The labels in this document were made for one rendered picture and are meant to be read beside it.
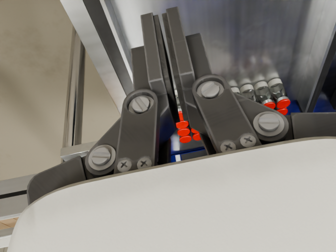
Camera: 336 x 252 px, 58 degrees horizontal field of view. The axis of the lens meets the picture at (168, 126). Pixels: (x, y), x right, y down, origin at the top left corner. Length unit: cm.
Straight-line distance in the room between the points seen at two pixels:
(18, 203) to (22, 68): 105
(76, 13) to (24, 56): 129
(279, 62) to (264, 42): 5
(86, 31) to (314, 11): 29
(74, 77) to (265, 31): 67
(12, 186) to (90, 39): 49
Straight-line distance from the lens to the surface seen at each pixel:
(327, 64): 51
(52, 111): 195
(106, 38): 38
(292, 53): 49
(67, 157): 63
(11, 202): 78
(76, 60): 103
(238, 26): 42
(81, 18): 39
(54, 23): 150
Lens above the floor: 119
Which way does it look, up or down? 35 degrees down
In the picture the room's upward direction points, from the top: 171 degrees clockwise
